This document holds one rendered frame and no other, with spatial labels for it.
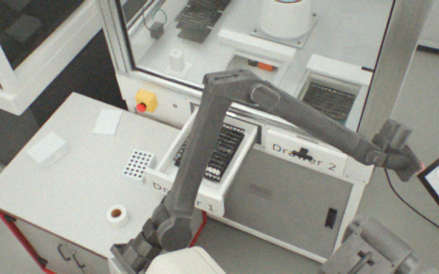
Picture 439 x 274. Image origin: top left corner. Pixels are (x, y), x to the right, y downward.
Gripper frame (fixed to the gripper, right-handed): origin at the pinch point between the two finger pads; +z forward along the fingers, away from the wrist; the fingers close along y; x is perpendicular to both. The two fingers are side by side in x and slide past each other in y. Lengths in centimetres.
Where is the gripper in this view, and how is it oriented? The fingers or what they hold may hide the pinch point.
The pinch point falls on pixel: (418, 164)
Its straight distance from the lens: 152.9
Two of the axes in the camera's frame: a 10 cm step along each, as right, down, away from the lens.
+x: -5.4, 6.8, 4.9
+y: -3.5, -7.2, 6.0
